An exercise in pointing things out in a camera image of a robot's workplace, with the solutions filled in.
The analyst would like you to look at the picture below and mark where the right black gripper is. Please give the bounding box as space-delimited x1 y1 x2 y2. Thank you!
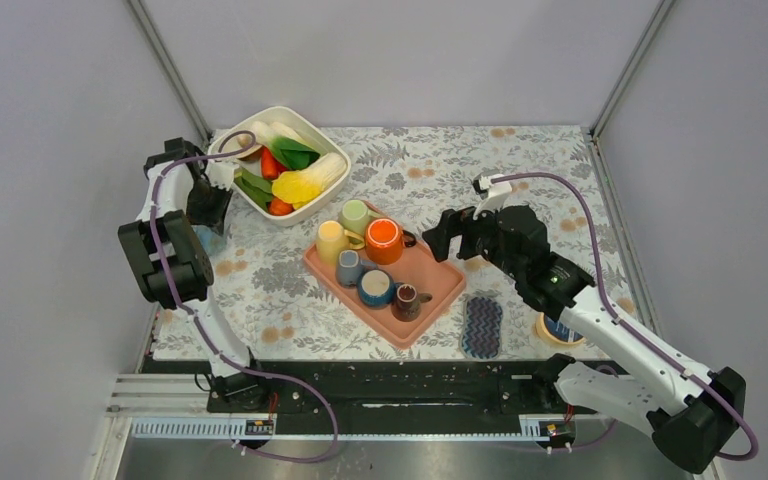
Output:
421 194 524 279

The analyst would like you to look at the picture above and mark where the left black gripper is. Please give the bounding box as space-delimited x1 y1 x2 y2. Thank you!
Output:
187 178 233 235

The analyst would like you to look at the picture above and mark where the orange mug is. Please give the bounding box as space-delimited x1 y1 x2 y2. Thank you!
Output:
365 218 417 265

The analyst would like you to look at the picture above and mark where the dark brown small mug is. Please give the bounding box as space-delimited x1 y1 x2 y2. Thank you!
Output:
391 283 433 322

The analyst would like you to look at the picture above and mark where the light green mug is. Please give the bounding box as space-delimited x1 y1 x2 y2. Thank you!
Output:
338 199 382 236

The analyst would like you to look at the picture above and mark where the dark blue round mug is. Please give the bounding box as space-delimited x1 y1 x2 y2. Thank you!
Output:
356 269 396 309

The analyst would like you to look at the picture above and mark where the grey blue small mug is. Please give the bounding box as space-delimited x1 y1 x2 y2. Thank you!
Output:
335 249 378 288

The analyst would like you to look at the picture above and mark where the yellow mug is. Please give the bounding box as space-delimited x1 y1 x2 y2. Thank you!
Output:
315 220 366 266

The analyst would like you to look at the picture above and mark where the blue striped mug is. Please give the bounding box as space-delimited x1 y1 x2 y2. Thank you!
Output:
193 225 227 258

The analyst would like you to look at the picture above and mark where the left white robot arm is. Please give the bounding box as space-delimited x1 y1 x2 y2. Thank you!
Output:
117 138 277 411

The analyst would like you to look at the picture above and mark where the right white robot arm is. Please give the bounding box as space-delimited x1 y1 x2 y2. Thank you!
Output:
422 206 746 474

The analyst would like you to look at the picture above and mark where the green toy pea pod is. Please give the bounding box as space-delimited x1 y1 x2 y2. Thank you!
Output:
234 168 274 212

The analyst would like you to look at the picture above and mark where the salmon pink tray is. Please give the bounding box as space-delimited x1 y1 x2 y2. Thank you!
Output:
302 200 467 351

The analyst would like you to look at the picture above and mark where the orange toy carrot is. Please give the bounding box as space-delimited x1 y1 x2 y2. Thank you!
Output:
268 197 295 216

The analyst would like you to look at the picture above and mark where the toy mushroom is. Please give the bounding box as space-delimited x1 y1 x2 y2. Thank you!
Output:
235 130 263 161

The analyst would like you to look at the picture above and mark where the white square bowl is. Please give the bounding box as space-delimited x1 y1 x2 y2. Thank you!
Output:
208 106 351 227

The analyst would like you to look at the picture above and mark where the yellow toy cabbage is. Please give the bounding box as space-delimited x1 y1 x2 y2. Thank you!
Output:
272 153 348 209

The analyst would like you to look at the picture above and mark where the blue zigzag sponge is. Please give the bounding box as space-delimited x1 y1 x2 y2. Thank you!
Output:
460 296 503 360

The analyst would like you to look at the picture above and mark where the green toy bok choy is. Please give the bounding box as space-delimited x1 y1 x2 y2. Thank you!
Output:
250 121 321 170

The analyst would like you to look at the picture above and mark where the tape roll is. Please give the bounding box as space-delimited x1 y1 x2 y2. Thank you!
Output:
533 313 585 348

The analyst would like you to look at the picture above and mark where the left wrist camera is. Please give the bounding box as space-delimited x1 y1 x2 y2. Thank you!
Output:
205 161 237 190

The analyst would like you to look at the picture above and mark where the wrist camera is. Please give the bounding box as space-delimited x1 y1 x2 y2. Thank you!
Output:
472 174 513 220
205 161 237 190

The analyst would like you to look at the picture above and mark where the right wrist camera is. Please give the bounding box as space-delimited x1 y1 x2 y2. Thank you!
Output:
472 174 513 220

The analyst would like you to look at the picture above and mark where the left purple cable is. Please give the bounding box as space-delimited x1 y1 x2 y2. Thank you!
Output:
149 129 341 465

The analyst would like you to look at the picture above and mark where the purple cable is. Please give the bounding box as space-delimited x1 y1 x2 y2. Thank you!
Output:
149 129 341 465
489 171 760 463

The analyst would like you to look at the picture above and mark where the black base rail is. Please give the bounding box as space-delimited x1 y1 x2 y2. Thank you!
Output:
207 360 569 437

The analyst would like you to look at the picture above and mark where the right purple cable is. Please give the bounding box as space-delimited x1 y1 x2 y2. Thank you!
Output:
489 171 760 463

